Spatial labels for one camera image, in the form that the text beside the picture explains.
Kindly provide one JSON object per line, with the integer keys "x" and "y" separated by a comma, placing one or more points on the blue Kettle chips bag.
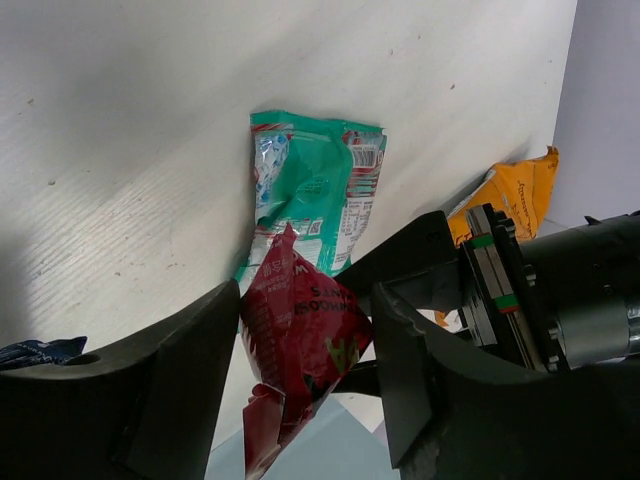
{"x": 35, "y": 352}

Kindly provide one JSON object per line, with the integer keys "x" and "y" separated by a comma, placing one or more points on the orange Kettle chips bag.
{"x": 522, "y": 190}

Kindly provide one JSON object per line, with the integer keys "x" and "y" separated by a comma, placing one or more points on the red pink snack packet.
{"x": 303, "y": 332}

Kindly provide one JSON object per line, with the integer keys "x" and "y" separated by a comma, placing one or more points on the teal candy bag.
{"x": 317, "y": 176}

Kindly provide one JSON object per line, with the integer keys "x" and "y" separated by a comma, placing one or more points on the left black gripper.
{"x": 553, "y": 304}

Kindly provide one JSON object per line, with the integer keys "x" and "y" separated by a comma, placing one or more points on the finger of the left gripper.
{"x": 420, "y": 264}

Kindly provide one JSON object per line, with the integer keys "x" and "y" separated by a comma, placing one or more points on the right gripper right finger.
{"x": 454, "y": 411}

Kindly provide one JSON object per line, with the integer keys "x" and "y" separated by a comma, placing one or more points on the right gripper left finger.
{"x": 143, "y": 407}

